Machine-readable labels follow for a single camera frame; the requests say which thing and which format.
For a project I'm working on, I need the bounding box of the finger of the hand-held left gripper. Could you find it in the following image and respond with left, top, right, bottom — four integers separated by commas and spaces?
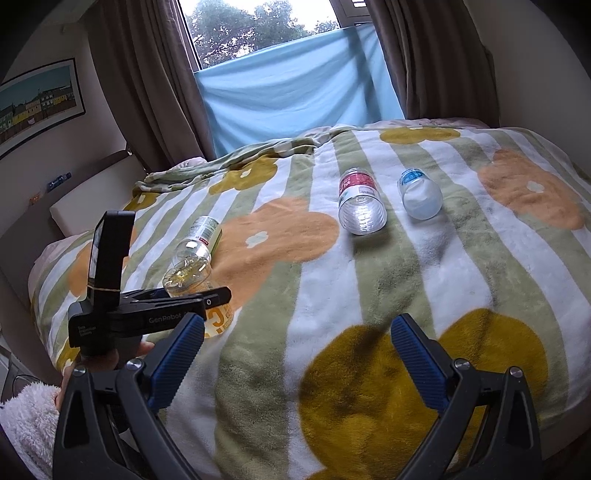
121, 285, 233, 309

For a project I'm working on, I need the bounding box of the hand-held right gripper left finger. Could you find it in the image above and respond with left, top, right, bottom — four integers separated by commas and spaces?
52, 313, 206, 480

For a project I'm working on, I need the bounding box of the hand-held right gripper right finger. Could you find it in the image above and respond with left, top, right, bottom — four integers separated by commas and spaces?
390, 313, 544, 480

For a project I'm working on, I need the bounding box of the person's left forearm white sleeve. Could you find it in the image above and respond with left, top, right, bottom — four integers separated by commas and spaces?
0, 367, 75, 480

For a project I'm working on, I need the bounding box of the person's left hand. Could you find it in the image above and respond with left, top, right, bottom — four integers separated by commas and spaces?
113, 340, 156, 371

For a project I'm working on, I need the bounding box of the clear bottle green label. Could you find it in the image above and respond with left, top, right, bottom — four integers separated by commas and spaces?
163, 216, 223, 297

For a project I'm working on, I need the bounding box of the white headboard cushion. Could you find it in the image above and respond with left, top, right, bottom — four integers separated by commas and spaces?
49, 151, 145, 238

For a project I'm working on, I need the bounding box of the striped floral blanket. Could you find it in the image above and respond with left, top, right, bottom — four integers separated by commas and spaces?
28, 121, 591, 480

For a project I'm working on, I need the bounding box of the clear bottle pink label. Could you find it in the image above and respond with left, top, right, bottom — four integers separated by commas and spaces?
338, 168, 388, 236

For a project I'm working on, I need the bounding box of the clear bottle blue label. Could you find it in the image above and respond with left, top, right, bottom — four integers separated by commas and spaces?
397, 168, 444, 220

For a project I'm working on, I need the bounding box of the brown curtain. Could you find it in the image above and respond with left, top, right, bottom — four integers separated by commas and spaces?
88, 0, 219, 175
365, 0, 505, 129

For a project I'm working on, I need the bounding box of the light blue cloth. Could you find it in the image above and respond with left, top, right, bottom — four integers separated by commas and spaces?
194, 22, 406, 160

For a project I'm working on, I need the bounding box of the glass window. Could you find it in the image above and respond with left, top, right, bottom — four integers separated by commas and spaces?
178, 0, 372, 71

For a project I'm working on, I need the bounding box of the framed wall picture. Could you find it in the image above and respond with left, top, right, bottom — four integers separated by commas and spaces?
0, 57, 88, 160

